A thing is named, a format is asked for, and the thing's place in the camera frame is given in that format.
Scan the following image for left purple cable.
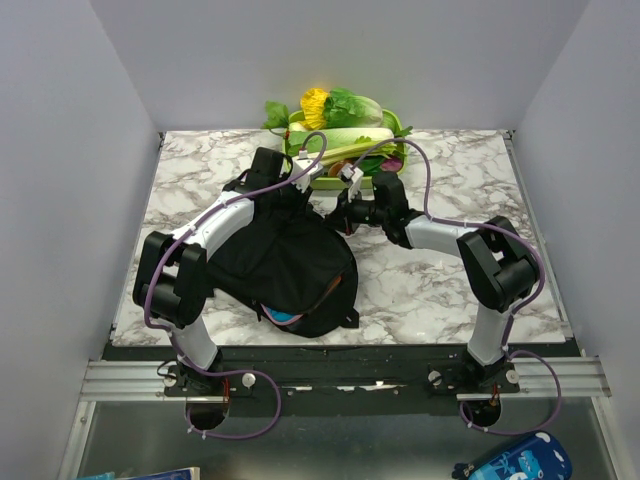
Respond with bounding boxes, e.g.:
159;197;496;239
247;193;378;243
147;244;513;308
143;131;329;440

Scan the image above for black student backpack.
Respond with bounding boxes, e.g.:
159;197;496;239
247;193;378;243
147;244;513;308
207;210;359;338

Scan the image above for green vegetable tray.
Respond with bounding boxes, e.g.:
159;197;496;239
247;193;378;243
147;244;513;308
282;110;413;190

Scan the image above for blue pencil case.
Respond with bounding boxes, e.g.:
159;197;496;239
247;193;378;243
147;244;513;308
451;431;573;480

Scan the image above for yellow flower vegetable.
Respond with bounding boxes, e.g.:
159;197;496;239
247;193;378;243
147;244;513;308
300;88;329;130

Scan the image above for green leaf sprig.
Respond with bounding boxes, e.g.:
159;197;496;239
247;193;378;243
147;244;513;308
261;101;289;130

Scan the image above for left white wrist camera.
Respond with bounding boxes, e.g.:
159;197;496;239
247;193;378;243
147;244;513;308
290;154;324;193

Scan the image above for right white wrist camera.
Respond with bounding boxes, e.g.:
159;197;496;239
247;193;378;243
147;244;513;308
340;164;364;202

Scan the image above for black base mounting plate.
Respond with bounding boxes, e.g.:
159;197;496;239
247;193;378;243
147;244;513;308
163;344;520;416

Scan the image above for green lettuce head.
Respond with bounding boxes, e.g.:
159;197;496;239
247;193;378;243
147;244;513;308
323;88;383;128

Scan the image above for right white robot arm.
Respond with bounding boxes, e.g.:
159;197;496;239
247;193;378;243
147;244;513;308
325;172;544;392

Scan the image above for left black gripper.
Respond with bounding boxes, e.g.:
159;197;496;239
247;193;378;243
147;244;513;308
267;171;313;224

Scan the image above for aluminium rail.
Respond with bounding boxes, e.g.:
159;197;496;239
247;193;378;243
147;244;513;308
80;357;612;403

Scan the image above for long white green cabbage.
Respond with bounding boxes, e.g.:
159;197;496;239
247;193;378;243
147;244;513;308
284;128;393;157

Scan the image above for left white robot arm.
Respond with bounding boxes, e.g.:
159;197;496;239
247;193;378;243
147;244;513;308
133;147;324;395

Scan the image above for pink pencil case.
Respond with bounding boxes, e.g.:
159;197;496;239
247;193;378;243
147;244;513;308
263;307;301;326

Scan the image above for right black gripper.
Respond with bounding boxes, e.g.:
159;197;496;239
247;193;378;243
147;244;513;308
322;185;389;235

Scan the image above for green celery stalks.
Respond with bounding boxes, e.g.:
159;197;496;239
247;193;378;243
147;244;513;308
320;139;406;167

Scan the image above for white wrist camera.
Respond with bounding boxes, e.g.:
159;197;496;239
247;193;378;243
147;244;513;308
290;154;324;193
340;164;364;202

